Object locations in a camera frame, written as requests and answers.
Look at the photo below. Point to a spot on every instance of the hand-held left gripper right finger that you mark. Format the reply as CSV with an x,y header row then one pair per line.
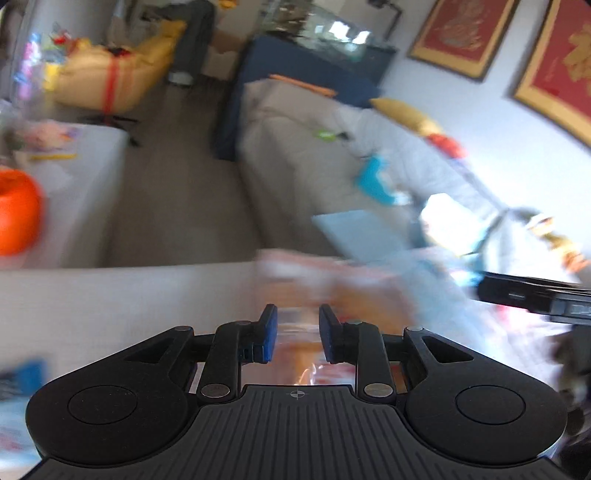
x,y
328,337

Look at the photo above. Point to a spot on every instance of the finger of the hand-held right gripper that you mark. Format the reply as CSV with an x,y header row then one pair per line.
x,y
512,290
570,311

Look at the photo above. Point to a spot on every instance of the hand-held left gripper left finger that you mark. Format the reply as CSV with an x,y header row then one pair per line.
x,y
268,334

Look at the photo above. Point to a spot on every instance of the red label bread packet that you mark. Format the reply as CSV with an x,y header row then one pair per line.
x,y
360,295

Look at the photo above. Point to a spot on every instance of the white sticker sheet card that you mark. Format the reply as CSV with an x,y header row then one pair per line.
x,y
457,221

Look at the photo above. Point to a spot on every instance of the pale blue packaging card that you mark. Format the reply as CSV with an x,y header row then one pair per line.
x,y
360,235

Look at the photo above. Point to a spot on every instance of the orange pillow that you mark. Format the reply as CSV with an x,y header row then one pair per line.
x,y
448,145

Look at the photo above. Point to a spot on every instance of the blue toy machine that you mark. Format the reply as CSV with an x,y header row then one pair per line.
x,y
376,182

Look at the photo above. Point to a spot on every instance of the grey sofa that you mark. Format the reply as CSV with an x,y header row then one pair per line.
x,y
286,152

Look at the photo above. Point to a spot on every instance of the small green toy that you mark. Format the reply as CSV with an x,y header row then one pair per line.
x,y
328,134

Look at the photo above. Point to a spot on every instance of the yellow pillow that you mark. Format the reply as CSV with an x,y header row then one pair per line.
x,y
406,115

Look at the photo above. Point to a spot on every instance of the red framed picture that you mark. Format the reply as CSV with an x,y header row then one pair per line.
x,y
563,64
461,32

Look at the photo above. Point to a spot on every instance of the blue packet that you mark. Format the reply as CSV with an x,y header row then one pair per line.
x,y
25,378

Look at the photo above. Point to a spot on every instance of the orange carrot bolster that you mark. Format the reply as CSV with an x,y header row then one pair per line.
x,y
300,84

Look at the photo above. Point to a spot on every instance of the blue cabinet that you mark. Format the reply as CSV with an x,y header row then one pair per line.
x,y
277,60

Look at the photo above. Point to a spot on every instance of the yellow picture book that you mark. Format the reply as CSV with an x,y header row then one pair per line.
x,y
53,158

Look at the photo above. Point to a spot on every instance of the orange pumpkin bucket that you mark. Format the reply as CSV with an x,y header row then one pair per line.
x,y
18,207

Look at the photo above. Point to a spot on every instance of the red ribbon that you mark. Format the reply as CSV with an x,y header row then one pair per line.
x,y
113,78

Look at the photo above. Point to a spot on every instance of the glass fish tank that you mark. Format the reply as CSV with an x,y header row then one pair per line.
x,y
332,32

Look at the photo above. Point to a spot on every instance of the yellow beanbag sofa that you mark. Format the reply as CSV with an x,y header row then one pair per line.
x,y
87,74

